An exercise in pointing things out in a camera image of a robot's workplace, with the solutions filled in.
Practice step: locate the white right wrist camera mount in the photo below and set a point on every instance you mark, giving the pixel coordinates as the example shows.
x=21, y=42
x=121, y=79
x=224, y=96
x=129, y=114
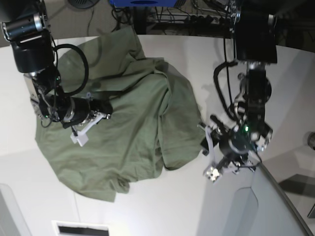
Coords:
x=80, y=137

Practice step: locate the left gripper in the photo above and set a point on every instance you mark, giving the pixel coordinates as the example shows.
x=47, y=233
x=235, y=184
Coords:
x=234, y=146

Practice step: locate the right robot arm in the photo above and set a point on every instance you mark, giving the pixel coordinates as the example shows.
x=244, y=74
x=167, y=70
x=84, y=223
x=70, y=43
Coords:
x=24, y=24

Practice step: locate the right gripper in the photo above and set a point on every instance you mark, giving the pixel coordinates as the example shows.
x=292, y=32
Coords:
x=76, y=110

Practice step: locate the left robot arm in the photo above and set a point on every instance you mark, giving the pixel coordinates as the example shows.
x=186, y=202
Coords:
x=252, y=25

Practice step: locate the black power strip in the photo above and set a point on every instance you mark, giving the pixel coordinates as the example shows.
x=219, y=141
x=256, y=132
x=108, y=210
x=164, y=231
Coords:
x=204, y=19

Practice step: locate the green t-shirt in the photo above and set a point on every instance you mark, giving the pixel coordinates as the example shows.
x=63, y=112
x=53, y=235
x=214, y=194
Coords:
x=153, y=125

